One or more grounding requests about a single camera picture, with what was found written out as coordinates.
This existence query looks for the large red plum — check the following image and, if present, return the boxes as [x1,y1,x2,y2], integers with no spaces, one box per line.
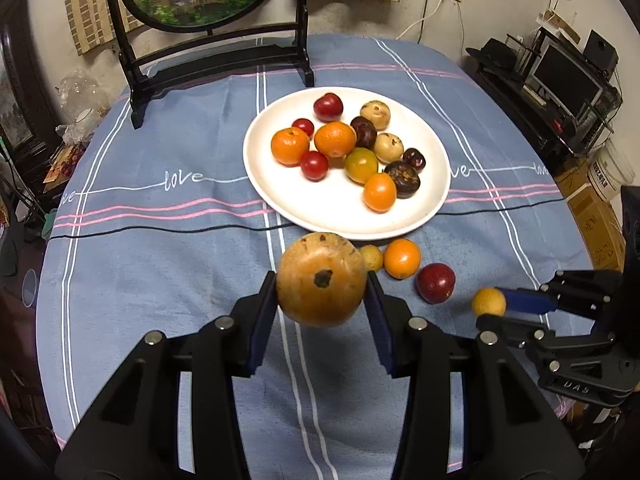
[314,92,344,122]

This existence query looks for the tan round fruit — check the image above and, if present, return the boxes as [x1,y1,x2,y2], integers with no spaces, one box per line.
[360,100,390,131]

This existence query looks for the tan spotted passion fruit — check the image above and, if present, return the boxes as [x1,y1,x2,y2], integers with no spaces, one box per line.
[373,132,405,165]

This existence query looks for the small red cherry tomato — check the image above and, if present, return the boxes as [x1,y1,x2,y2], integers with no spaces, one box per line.
[292,118,314,138]

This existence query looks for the green orange mandarin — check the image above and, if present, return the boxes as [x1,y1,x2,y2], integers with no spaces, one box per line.
[344,148,378,185]

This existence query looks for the black framed round goldfish screen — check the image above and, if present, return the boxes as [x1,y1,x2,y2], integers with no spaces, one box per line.
[107,0,314,128]

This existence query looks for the large orange mandarin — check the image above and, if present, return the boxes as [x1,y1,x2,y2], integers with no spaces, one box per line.
[270,127,309,167]

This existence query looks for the dark brown mangosteen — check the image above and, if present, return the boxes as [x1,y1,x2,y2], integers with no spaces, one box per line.
[384,160,421,198]

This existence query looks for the small green yellow fruit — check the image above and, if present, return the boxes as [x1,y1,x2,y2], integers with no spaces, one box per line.
[359,245,384,272]

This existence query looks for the cardboard box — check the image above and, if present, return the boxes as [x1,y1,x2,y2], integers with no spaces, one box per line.
[555,160,625,271]

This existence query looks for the small orange mandarin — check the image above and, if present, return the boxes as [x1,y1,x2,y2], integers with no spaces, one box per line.
[362,172,397,214]

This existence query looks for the computer monitor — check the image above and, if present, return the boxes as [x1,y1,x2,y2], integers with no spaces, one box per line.
[530,44,603,119]

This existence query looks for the white round plate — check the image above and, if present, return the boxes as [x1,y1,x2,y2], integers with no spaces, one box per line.
[243,87,451,240]

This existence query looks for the large tan spotted fruit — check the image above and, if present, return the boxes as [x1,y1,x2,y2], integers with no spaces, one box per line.
[277,232,368,328]

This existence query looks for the blue plaid tablecloth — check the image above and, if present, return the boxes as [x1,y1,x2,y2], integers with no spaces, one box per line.
[36,35,590,479]

